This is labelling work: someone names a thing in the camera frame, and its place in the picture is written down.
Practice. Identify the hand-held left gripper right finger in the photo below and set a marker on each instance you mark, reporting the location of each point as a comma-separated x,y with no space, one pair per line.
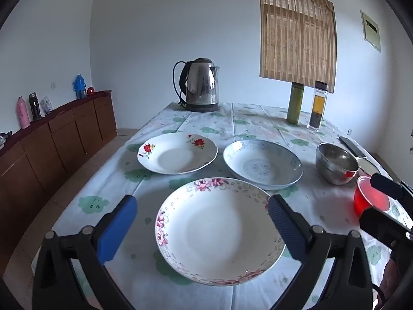
287,229

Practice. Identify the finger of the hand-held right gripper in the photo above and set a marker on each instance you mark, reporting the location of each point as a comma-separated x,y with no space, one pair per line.
380,224
387,185

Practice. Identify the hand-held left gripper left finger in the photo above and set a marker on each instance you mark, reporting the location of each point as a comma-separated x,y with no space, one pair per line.
117,229

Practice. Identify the red plastic bowl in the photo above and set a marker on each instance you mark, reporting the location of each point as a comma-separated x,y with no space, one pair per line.
371,197

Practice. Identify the white enamel bowl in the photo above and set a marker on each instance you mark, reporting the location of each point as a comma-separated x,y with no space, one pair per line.
367,166

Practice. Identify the stainless steel bowl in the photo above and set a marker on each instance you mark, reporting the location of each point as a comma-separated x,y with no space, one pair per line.
335,164

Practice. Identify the blue patterned plate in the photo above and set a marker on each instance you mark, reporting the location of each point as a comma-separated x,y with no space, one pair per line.
261,168

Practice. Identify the pink floral white plate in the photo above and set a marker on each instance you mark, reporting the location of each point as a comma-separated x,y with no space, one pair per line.
219,232

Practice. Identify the red flower white plate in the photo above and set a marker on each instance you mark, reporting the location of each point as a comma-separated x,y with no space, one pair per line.
174,156

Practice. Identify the person's right hand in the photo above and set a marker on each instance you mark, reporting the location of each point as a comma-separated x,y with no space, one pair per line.
390,274

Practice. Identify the black smartphone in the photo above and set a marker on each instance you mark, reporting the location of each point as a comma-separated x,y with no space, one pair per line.
351,147

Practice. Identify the glass tea bottle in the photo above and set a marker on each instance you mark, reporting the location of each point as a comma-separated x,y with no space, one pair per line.
318,109

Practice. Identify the brown wooden sideboard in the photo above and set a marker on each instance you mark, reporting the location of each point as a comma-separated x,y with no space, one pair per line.
48,148

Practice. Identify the green cloud print tablecloth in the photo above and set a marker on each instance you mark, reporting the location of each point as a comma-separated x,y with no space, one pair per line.
251,126

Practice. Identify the green thermos bottle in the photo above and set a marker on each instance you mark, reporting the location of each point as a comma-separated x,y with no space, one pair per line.
295,103

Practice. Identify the small red ornament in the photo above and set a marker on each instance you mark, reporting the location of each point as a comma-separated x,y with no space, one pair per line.
90,90

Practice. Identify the clear plastic bag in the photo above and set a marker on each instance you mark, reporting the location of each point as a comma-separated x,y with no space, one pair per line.
46,105

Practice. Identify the blue water jug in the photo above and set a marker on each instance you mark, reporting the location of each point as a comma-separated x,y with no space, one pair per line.
79,87

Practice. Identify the black kettle base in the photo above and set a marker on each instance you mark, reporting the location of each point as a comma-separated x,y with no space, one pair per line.
201,107

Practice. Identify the black bottle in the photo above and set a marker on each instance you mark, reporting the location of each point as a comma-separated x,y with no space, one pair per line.
35,106

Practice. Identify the pink thermos flask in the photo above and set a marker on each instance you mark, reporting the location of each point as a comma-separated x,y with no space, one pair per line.
23,114

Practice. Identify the stainless steel electric kettle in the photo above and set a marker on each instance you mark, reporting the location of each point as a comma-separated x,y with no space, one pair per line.
201,84

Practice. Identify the bamboo window blind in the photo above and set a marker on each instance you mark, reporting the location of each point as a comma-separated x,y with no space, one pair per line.
296,35

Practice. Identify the pale green wall panel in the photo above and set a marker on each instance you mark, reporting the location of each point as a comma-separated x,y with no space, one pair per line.
371,30

